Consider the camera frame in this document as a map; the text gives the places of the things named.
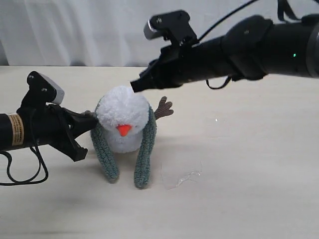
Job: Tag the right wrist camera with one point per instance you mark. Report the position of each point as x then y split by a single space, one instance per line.
172 26

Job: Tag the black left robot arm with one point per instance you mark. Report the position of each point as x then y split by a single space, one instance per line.
11 131

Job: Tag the white plush snowman toy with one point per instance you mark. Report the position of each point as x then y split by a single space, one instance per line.
122 118

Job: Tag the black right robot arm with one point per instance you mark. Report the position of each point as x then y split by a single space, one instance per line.
252 49

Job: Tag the white backdrop curtain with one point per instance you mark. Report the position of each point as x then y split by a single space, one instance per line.
92 32

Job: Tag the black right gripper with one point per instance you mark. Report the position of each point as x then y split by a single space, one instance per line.
202 62

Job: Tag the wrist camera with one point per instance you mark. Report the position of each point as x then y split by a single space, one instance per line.
42 90
172 26

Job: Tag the clear tape piece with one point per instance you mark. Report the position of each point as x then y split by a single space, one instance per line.
173 176

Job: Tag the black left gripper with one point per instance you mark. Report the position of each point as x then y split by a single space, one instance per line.
56 126

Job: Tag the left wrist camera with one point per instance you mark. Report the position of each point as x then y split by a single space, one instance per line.
42 90

